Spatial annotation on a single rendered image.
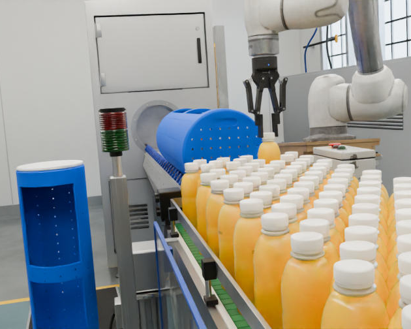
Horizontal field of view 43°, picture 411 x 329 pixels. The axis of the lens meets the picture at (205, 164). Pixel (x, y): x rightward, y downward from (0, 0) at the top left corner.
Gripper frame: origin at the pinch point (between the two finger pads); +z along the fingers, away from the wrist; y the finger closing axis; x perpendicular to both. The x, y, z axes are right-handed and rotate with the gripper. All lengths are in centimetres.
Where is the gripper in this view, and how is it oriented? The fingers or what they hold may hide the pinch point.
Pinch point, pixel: (267, 125)
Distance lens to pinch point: 157.6
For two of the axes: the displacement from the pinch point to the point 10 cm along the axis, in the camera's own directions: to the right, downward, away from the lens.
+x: 1.9, 1.1, -9.8
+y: -9.8, 0.9, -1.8
